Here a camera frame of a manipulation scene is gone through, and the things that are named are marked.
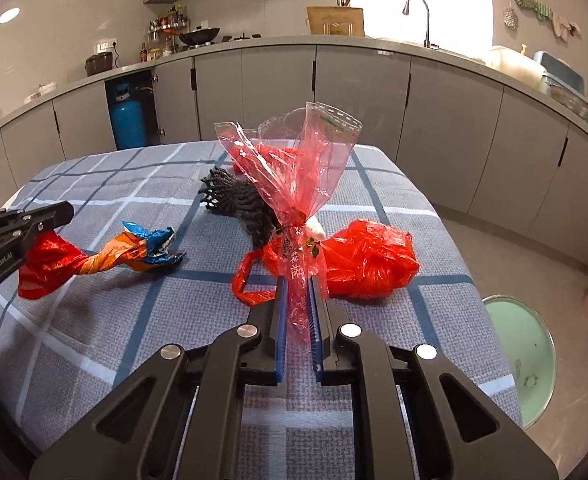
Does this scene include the sauce bottles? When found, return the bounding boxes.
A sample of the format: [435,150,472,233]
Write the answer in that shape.
[139,42,175,63]

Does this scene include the wooden cutting board with stand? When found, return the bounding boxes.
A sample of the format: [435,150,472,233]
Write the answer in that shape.
[306,6,365,38]

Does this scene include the blue plaid tablecloth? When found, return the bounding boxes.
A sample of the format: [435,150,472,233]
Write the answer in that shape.
[0,140,523,480]

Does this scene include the green striped cloth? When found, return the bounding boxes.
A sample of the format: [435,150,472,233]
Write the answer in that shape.
[516,0,553,22]

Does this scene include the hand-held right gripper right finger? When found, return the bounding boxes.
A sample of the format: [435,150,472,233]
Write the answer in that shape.
[307,276,561,480]

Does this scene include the black wok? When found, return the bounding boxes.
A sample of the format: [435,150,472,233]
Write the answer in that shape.
[176,26,222,46]

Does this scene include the orange blue snack wrapper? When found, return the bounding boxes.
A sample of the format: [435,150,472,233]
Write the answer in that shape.
[17,220,188,302]

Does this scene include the dark rice cooker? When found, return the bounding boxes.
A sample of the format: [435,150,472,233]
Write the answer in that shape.
[84,51,114,77]

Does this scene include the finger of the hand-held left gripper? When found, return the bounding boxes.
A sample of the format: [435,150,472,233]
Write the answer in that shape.
[0,224,43,257]
[0,201,75,233]

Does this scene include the grey kitchen counter cabinets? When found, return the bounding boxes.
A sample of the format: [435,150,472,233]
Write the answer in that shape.
[0,34,588,272]

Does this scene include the metal bowl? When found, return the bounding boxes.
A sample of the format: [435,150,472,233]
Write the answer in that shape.
[548,84,588,119]

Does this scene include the gas stove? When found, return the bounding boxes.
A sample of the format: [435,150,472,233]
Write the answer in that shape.
[179,32,263,52]

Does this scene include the white plastic container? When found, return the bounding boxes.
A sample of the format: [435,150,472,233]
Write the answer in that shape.
[483,44,546,87]

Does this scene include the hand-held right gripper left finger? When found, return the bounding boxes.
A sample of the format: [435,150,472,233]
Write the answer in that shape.
[28,277,289,480]

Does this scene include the small blue gas cylinder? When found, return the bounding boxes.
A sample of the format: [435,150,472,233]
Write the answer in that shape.
[109,82,151,150]

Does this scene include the spice rack with bottles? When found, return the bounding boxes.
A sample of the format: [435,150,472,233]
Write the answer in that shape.
[146,4,188,57]

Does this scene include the metal faucet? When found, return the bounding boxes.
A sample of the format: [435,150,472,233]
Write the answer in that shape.
[402,0,431,49]

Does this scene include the transparent plastic bag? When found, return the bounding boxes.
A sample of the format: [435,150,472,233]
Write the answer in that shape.
[213,101,364,347]

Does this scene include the beige gloves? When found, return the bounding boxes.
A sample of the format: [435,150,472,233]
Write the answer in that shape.
[551,13,583,42]

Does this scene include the mint green bin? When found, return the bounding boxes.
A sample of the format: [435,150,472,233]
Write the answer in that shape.
[481,294,558,429]

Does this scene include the dark grey chenille mop head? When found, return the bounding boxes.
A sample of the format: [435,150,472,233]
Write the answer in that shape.
[199,164,281,249]

